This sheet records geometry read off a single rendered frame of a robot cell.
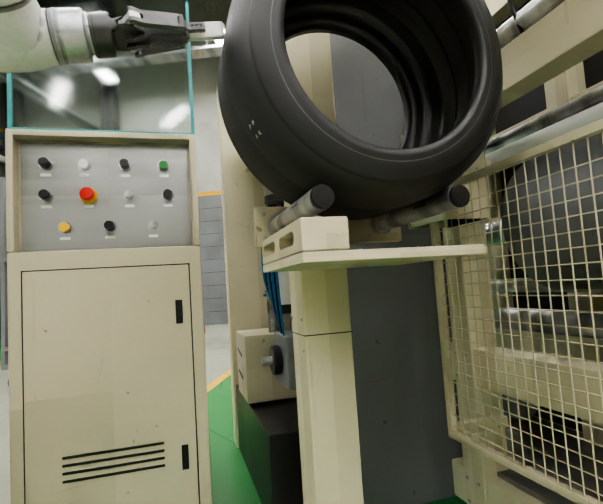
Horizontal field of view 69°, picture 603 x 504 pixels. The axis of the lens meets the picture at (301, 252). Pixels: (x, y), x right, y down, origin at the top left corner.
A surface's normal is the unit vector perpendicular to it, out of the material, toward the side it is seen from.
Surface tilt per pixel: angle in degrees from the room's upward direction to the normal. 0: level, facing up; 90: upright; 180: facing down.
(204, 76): 90
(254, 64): 99
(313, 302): 90
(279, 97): 95
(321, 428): 90
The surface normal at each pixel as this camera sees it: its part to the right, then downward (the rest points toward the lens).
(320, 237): 0.27, -0.09
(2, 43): 0.31, 0.76
